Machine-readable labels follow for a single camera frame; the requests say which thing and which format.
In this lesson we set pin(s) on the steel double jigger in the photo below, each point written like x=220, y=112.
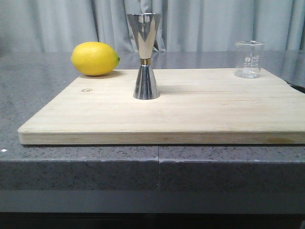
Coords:
x=144, y=29

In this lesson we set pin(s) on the clear glass beaker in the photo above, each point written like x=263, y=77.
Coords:
x=248, y=60

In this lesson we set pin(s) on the wooden cutting board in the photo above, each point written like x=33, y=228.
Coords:
x=195, y=106

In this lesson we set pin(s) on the yellow lemon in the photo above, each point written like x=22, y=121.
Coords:
x=94, y=58

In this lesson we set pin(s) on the black metal board handle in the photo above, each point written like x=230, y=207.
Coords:
x=296, y=87

